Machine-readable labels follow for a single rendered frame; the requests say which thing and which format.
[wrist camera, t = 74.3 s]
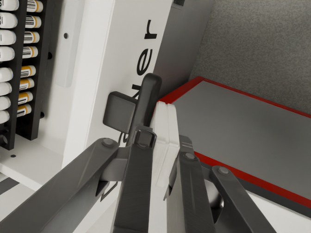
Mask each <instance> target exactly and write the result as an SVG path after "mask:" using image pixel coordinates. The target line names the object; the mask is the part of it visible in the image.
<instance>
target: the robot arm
mask: <svg viewBox="0 0 311 233"><path fill-rule="evenodd" d="M110 181H116V182H121V186H120V190H119V194H118V199H117V204H116V208H115V212H114V216H113V220H112V225H111V229H110V233H148V230H149V209H150V194H151V186H152V185H153V184H154V185H155V186H156V187H159V188H163V189H164V188H165V187H167V184H168V181H169V184H168V187H167V190H166V193H165V196H164V199H163V201H165V199H167V233H277V232H276V231H275V229H274V228H273V227H272V225H271V224H270V223H269V221H268V220H267V219H266V217H265V216H264V214H263V213H262V212H261V211H260V209H259V208H258V207H257V205H256V204H255V202H254V201H253V200H252V198H251V197H250V196H249V194H248V193H247V192H246V190H245V189H244V188H243V186H242V185H241V184H240V182H239V181H238V180H237V178H236V177H235V175H234V174H233V173H232V172H231V171H230V170H229V169H227V168H226V167H224V166H213V167H212V169H211V170H209V169H207V168H205V167H203V166H201V163H200V160H199V158H198V157H197V156H196V155H194V151H193V146H192V141H191V140H190V138H189V137H187V136H183V135H179V134H178V125H177V116H176V108H175V106H174V105H173V104H165V102H161V101H159V102H157V103H156V106H155V111H154V114H153V117H152V120H151V124H150V127H146V126H143V125H137V126H136V127H135V130H134V134H133V138H132V141H131V145H129V146H127V147H119V144H118V143H117V142H116V141H115V140H113V139H110V138H99V139H97V140H96V141H95V142H94V143H93V144H91V145H90V146H89V147H88V148H87V149H85V150H84V151H83V152H82V153H81V154H79V155H78V156H77V157H76V158H75V159H74V160H72V161H71V162H70V163H69V164H68V165H66V166H65V167H64V168H63V169H62V170H60V171H59V172H58V173H57V174H56V175H55V176H54V177H52V178H51V179H50V180H49V181H48V182H46V183H45V184H44V185H43V186H42V187H41V188H39V189H38V190H37V191H36V192H35V193H33V194H32V195H31V196H30V197H29V198H27V199H26V200H25V201H24V202H23V203H22V204H20V205H19V206H18V207H17V208H16V209H15V210H14V211H12V212H11V213H10V214H9V215H8V216H6V217H5V218H4V219H3V220H2V221H0V233H73V232H74V230H75V229H76V228H77V227H78V225H79V224H80V223H81V221H82V220H83V219H84V217H85V216H86V215H87V214H88V212H89V211H90V209H91V208H92V207H93V206H94V204H95V203H96V202H97V201H98V199H99V198H100V197H101V195H102V194H103V193H104V191H105V190H106V189H107V187H108V186H109V184H110ZM223 202H224V206H222V203H223Z"/></svg>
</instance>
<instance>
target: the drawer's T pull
mask: <svg viewBox="0 0 311 233"><path fill-rule="evenodd" d="M161 85H162V78H161V77H160V76H159V75H156V74H153V73H147V74H146V75H145V76H144V78H143V80H142V84H141V88H140V92H139V95H138V99H136V98H133V97H130V96H128V95H125V94H123V93H120V92H118V91H113V92H111V93H110V94H109V95H108V100H107V104H106V109H105V114H104V118H103V124H104V125H106V126H108V127H110V128H112V129H115V130H117V131H120V132H122V133H124V134H128V138H127V142H126V145H125V147H127V146H129V145H131V141H132V138H133V134H134V130H135V127H136V126H137V125H143V126H146V127H149V126H150V122H151V119H152V116H153V112H154V109H155V105H156V102H157V98H158V95H159V91H160V88H161Z"/></svg>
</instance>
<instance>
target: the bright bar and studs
mask: <svg viewBox="0 0 311 233"><path fill-rule="evenodd" d="M84 4H85V0H67V1H66V7H65V14H64V21H63V28H62V37H61V43H60V50H59V56H58V64H57V70H56V79H55V84H56V85H59V86H61V87H64V88H66V87H70V86H71V83H72V78H73V72H74V66H75V58H76V52H77V47H78V41H79V35H80V29H81V22H82V16H83V10H84Z"/></svg>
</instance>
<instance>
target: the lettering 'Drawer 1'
mask: <svg viewBox="0 0 311 233"><path fill-rule="evenodd" d="M150 22H151V20H148V24H147V34H145V37H144V39H156V36H157V34H150V32H149V25H150ZM152 51H153V49H151V50H150V56H149V61H148V64H147V66H146V68H145V69H143V68H144V64H145V60H146V57H147V53H148V49H145V50H144V51H143V52H142V53H141V55H140V57H139V60H138V64H137V74H138V75H140V76H141V75H143V74H144V73H145V72H146V70H147V69H148V66H149V63H150V60H151V57H152ZM144 54H145V56H144V60H143V65H142V68H141V70H140V69H139V66H140V61H141V58H142V57H143V55H144ZM140 88H141V86H138V85H134V84H133V85H132V89H135V90H139V91H138V92H137V93H136V94H135V95H134V96H133V98H136V97H137V96H138V95H139V92H140ZM122 134H123V133H122V132H121V134H120V137H119V140H118V144H119V145H120V141H121V137H122ZM125 137H126V134H124V138H123V143H126V142H127V138H125ZM117 185H118V182H116V184H115V185H114V186H113V187H112V188H111V189H110V190H108V191H107V192H106V193H105V194H104V193H103V194H102V196H101V200H100V202H101V201H102V200H103V199H104V198H105V197H106V196H107V195H108V194H109V193H110V192H111V191H112V190H113V189H114V188H115V187H116V186H117Z"/></svg>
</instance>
